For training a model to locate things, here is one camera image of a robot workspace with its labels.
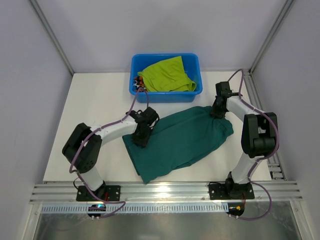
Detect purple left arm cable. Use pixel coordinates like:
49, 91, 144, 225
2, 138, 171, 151
68, 87, 151, 221

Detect dark green shorts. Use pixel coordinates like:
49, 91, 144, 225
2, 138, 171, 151
122, 106, 234, 184

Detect left aluminium frame post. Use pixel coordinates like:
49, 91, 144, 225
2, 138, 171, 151
28, 0, 75, 76

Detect blue plastic bin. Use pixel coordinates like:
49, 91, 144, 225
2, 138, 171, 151
129, 53, 203, 103

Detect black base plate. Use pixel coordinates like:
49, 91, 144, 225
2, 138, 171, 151
208, 182, 255, 200
76, 184, 121, 202

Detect grey slotted cable duct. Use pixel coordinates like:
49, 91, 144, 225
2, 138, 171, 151
40, 202, 228, 215

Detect aluminium frame post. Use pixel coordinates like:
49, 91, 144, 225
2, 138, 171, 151
28, 0, 75, 76
249, 0, 296, 75

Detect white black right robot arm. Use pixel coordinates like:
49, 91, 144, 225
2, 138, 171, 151
208, 81, 279, 200

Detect aluminium mounting rail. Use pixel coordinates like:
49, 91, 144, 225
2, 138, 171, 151
29, 181, 303, 204

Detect orange black patterned shorts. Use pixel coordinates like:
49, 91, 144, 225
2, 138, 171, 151
133, 76, 147, 92

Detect controller board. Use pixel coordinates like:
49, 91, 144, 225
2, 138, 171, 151
226, 203, 245, 219
87, 203, 107, 220

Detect right side aluminium rail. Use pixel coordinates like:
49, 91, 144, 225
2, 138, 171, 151
243, 69, 287, 181

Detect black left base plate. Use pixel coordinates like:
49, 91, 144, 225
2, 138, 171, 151
76, 184, 121, 202

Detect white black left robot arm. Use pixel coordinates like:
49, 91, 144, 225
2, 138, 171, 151
62, 106, 160, 202

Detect right aluminium frame post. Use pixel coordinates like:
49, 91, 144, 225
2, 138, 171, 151
249, 0, 296, 75

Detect right controller board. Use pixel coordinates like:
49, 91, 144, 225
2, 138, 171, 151
226, 203, 245, 219

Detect lime green shorts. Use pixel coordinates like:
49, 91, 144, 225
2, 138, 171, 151
137, 56, 197, 92

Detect left controller board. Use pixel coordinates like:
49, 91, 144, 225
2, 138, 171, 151
87, 203, 107, 220

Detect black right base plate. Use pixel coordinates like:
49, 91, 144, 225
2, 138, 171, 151
208, 182, 255, 200

